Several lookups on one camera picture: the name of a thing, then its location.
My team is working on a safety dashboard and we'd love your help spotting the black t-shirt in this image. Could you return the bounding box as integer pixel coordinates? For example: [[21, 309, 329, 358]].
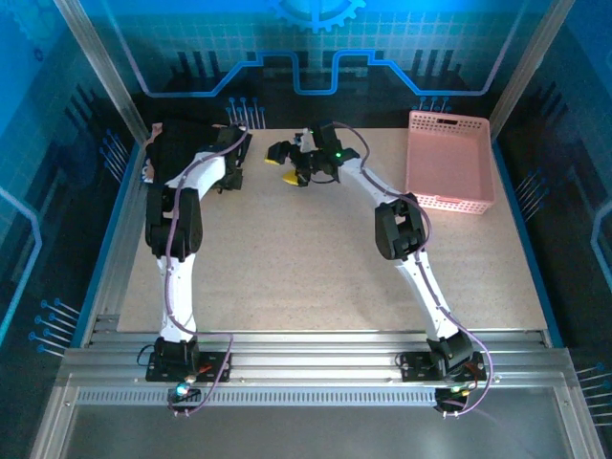
[[145, 118, 229, 190]]

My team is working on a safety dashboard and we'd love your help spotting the pink t-shirt with pixel print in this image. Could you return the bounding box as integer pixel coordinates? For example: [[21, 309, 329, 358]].
[[142, 121, 164, 186]]

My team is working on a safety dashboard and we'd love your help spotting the pink plastic basket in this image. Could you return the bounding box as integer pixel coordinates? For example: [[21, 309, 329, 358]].
[[404, 109, 497, 215]]

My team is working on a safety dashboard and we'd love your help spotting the aluminium table side rail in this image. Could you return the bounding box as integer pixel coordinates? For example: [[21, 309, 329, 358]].
[[79, 138, 159, 346]]

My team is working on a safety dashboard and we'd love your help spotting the aluminium frame post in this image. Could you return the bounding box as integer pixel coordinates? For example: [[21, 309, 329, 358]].
[[52, 0, 152, 144], [490, 0, 575, 138]]

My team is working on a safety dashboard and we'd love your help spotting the aluminium rail frame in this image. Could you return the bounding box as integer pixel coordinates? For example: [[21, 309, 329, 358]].
[[28, 328, 604, 459]]

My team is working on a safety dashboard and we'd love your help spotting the grey slotted cable duct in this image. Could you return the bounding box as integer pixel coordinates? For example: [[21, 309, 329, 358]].
[[76, 388, 442, 407]]

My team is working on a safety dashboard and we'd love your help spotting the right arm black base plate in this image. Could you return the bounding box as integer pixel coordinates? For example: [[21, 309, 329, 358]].
[[399, 350, 489, 383]]

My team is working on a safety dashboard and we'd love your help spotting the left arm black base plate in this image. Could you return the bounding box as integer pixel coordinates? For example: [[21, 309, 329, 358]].
[[145, 350, 232, 383]]

